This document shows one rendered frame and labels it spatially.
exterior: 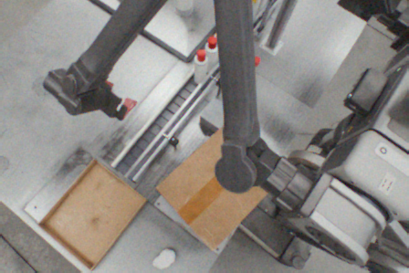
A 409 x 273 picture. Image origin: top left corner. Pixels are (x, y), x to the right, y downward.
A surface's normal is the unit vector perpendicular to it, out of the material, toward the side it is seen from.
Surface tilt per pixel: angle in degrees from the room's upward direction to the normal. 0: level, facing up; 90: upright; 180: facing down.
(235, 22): 49
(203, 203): 0
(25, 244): 0
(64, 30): 0
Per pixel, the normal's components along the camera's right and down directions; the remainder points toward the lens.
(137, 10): -0.42, 0.40
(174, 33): 0.04, -0.33
